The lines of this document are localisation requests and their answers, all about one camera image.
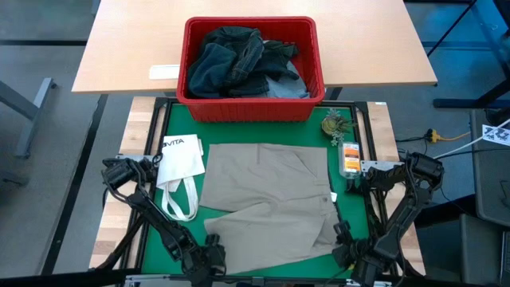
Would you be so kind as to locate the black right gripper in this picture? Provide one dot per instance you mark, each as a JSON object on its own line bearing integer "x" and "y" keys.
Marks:
{"x": 358, "y": 257}

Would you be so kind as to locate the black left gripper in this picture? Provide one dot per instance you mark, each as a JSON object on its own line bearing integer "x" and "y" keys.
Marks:
{"x": 207, "y": 263}

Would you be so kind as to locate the beige shorts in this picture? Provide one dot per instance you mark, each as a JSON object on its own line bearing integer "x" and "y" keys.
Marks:
{"x": 271, "y": 191}

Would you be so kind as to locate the dark blue jeans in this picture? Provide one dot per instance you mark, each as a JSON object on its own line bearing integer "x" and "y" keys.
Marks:
{"x": 211, "y": 68}

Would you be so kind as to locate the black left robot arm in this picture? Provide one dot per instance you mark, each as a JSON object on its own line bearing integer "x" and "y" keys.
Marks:
{"x": 159, "y": 223}

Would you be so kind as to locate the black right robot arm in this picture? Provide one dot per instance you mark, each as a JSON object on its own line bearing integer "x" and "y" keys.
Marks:
{"x": 402, "y": 215}

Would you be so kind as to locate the red plastic laundry bin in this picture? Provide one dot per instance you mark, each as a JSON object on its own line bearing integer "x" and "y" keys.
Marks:
{"x": 255, "y": 111}

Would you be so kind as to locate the clear package with orange label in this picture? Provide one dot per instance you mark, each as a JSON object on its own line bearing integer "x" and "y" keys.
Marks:
{"x": 350, "y": 159}

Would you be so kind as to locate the white cloth tote bag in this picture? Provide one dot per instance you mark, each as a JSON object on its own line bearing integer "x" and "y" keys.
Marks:
{"x": 179, "y": 159}

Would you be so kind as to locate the succulent plant in black pot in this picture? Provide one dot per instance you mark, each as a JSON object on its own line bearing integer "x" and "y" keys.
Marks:
{"x": 334, "y": 125}

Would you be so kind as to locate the green table mat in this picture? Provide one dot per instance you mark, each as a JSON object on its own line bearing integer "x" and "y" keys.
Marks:
{"x": 239, "y": 131}

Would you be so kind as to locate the light blue jeans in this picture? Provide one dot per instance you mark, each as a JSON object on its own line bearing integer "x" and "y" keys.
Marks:
{"x": 291, "y": 87}

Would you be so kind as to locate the black metal stand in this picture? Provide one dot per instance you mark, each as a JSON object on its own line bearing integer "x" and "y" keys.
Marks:
{"x": 458, "y": 103}

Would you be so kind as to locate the white label strip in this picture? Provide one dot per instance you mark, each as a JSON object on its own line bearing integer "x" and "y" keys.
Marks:
{"x": 163, "y": 72}

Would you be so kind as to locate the white printed paper tag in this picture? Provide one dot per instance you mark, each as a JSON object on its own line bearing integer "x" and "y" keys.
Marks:
{"x": 496, "y": 134}

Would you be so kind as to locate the dark green garment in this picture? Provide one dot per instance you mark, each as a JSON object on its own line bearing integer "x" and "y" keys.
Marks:
{"x": 279, "y": 60}

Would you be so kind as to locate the light wooden desk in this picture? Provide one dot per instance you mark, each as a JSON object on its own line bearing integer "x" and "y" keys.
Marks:
{"x": 127, "y": 40}

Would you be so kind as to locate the grey metal desk leg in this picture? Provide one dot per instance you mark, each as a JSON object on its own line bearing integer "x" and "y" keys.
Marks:
{"x": 34, "y": 115}

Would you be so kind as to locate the silver metal bracket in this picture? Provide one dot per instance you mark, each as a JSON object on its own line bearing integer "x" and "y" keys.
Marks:
{"x": 147, "y": 277}
{"x": 366, "y": 283}

